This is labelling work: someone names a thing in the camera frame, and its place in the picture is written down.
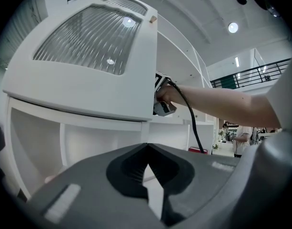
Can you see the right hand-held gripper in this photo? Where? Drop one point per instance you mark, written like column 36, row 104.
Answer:
column 163, row 108

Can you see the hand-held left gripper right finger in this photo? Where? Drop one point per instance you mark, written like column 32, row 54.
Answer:
column 195, row 175

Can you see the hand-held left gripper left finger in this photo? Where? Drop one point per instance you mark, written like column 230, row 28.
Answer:
column 88, row 194

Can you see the white cabinet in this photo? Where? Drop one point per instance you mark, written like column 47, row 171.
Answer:
column 174, row 61

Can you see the person's right forearm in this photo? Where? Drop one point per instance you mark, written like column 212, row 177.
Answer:
column 231, row 106

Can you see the person's right hand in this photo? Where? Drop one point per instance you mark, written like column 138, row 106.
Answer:
column 169, row 94

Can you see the red book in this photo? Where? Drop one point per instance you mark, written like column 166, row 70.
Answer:
column 198, row 150

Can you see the brass cabinet door knob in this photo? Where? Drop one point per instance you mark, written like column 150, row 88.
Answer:
column 153, row 19

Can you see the ribbed glass cabinet door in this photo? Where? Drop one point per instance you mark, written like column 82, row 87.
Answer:
column 88, row 56

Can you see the black balcony railing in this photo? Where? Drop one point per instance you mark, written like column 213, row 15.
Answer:
column 250, row 75

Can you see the round ceiling light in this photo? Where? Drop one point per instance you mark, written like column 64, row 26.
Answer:
column 233, row 27

